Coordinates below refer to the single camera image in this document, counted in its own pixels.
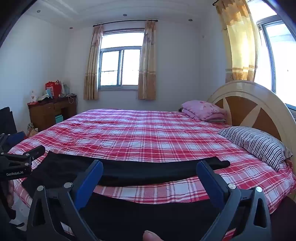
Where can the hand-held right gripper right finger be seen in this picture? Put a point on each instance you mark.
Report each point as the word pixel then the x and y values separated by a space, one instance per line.
pixel 211 185

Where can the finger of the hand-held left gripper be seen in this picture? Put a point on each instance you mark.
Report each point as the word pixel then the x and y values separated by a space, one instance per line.
pixel 30 154
pixel 16 139

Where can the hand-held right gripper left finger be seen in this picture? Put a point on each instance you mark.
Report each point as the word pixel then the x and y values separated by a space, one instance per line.
pixel 89 183

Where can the black pants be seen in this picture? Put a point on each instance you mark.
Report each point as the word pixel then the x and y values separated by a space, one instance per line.
pixel 138 171

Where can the person's right hand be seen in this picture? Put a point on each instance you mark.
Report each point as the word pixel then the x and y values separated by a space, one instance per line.
pixel 152 236

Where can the floral bag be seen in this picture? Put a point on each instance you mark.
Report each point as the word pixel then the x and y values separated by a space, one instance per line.
pixel 32 131

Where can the brown wooden desk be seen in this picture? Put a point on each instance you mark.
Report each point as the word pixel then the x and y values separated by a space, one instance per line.
pixel 41 113

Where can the teal box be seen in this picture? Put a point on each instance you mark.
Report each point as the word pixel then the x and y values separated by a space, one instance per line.
pixel 59 118

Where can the striped pillow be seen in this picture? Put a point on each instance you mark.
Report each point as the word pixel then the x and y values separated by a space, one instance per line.
pixel 256 143

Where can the red gift bag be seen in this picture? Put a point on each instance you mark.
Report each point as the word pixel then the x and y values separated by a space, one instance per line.
pixel 53 89

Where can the dark cloth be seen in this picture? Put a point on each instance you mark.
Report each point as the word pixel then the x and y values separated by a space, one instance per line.
pixel 150 215

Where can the red plaid bed sheet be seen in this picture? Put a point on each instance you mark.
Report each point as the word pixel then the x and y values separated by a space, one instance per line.
pixel 138 134

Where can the pink folded blanket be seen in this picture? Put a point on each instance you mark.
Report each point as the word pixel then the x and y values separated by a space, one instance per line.
pixel 203 110

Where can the cream and brown headboard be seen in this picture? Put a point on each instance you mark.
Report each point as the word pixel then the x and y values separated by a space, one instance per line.
pixel 245 111

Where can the beige patterned curtain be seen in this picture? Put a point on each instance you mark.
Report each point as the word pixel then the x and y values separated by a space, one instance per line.
pixel 92 69
pixel 147 64

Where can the small sliding window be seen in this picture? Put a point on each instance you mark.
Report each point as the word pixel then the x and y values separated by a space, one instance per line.
pixel 121 67

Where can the large bright window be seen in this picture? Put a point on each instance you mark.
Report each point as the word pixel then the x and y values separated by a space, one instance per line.
pixel 282 58

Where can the yellow patterned curtain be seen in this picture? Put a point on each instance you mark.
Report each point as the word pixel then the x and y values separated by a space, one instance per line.
pixel 240 41

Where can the short black curtain rod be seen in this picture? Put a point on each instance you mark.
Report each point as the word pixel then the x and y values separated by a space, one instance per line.
pixel 216 2

